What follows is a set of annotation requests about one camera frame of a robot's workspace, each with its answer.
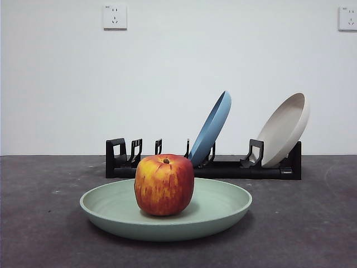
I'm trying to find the red yellow apple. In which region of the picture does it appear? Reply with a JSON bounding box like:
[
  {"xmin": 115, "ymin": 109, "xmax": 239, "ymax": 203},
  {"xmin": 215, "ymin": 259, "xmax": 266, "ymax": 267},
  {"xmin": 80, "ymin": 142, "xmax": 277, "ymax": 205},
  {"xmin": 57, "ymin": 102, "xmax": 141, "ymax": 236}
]
[{"xmin": 134, "ymin": 154, "xmax": 195, "ymax": 217}]

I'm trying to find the black plate rack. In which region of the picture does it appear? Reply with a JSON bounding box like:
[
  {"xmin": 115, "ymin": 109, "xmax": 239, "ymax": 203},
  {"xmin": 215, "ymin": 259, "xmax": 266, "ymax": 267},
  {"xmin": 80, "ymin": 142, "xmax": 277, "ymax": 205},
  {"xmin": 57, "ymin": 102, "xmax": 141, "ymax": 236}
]
[{"xmin": 105, "ymin": 137, "xmax": 302, "ymax": 180}]

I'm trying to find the green plate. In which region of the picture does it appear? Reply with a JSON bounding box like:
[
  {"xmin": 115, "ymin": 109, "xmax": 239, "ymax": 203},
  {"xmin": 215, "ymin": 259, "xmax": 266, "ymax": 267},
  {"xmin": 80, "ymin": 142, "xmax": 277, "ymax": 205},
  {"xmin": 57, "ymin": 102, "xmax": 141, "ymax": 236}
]
[{"xmin": 79, "ymin": 178, "xmax": 253, "ymax": 242}]

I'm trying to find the blue plate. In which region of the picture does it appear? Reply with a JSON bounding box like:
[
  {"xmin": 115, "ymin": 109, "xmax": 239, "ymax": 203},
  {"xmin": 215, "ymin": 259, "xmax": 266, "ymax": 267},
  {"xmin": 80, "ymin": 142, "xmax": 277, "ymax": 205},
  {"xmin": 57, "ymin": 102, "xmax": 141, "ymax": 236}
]
[{"xmin": 187, "ymin": 90, "xmax": 232, "ymax": 166}]

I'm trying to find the white wall socket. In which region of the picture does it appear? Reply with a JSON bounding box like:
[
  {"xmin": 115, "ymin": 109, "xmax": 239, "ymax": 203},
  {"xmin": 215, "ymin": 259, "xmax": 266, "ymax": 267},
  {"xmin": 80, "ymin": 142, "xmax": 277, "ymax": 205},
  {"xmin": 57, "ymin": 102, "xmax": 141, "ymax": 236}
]
[
  {"xmin": 103, "ymin": 4, "xmax": 128, "ymax": 31},
  {"xmin": 337, "ymin": 5, "xmax": 357, "ymax": 32}
]

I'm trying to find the beige plate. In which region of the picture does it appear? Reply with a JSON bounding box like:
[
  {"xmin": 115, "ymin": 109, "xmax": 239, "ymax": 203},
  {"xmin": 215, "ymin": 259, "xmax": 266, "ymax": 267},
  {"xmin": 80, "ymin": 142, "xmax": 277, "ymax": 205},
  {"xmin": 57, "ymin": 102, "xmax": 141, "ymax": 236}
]
[{"xmin": 255, "ymin": 92, "xmax": 311, "ymax": 169}]

